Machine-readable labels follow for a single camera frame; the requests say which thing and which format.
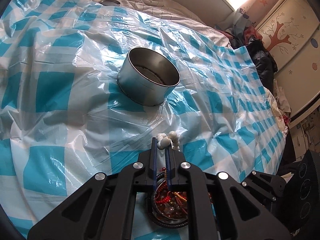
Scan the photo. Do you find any white bead bracelet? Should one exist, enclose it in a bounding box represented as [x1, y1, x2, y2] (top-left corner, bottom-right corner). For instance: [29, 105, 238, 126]
[156, 130, 181, 152]

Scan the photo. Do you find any round silver metal tin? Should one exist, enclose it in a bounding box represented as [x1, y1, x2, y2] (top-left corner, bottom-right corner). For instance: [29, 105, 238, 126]
[117, 47, 181, 107]

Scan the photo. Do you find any tree decorated wardrobe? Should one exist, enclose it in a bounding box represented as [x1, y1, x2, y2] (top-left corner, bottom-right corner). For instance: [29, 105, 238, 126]
[257, 0, 319, 118]

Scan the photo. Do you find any silver tin lid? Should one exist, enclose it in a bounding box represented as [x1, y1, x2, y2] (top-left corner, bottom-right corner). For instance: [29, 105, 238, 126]
[100, 0, 120, 6]

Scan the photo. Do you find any blue white checkered plastic sheet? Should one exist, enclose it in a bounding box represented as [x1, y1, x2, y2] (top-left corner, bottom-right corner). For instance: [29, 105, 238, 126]
[1, 0, 285, 237]

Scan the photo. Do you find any black clothes pile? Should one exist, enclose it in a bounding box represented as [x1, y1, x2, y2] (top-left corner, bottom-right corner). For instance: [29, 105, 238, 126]
[226, 24, 278, 93]

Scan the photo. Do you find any red braided cord bracelet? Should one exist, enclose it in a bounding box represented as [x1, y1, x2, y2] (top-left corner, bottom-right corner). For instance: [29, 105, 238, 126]
[154, 166, 190, 218]

